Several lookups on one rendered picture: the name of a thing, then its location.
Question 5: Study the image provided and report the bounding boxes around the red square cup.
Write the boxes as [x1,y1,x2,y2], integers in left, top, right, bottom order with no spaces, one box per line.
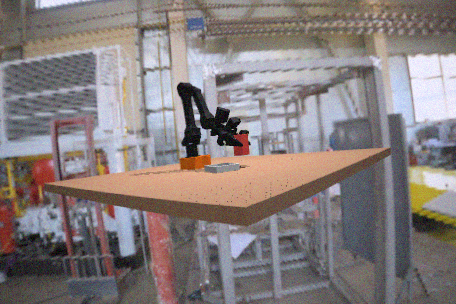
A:
[233,134,250,156]

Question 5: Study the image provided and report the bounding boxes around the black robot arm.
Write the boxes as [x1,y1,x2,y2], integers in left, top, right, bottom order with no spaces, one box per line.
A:
[177,83,241,158]

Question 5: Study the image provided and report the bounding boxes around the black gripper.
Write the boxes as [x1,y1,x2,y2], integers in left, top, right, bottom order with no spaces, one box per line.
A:
[217,126,249,147]

